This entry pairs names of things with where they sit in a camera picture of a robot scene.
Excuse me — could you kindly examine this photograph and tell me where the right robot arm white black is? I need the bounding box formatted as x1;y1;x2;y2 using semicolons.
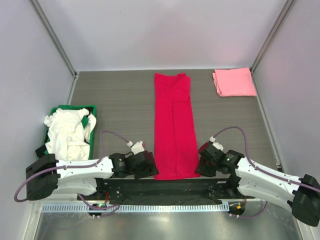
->
196;141;320;227

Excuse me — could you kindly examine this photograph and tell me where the aluminium corner post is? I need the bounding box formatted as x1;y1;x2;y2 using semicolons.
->
29;0;78;77
249;0;298;73

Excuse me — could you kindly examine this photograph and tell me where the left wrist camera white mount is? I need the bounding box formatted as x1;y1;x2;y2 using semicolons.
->
127;141;145;155

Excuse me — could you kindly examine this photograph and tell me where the black garment in basket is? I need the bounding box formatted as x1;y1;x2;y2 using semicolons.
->
35;144;48;159

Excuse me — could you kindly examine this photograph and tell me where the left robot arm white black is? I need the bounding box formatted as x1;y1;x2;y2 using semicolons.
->
25;150;159;201

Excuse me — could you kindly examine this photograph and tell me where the left aluminium corner post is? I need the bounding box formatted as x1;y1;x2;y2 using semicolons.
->
29;0;78;77

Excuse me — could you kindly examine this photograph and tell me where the right aluminium corner post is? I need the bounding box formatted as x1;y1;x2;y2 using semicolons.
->
249;0;298;73

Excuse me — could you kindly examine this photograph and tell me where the aluminium frame rail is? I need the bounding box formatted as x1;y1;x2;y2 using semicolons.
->
29;194;81;204

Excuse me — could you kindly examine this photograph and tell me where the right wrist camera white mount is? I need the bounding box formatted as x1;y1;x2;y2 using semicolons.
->
209;136;224;151

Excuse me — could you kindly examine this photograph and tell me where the white slotted cable duct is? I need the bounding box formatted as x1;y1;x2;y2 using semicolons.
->
41;202;230;213

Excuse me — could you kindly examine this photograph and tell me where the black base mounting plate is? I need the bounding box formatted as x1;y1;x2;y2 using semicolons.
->
83;177;254;206

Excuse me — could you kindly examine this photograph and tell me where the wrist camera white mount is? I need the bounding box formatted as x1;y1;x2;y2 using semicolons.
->
209;136;224;151
127;141;145;155

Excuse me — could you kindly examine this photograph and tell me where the green plastic basket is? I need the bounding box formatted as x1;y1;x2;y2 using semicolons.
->
42;104;98;161

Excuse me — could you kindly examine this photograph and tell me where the red t shirt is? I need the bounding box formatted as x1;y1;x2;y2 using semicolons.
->
154;73;199;181

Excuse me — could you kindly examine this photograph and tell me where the white t shirt in basket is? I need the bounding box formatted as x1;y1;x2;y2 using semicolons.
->
43;107;98;161

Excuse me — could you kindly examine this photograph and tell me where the folded pink t shirt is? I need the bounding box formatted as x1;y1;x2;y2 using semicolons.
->
212;67;257;97

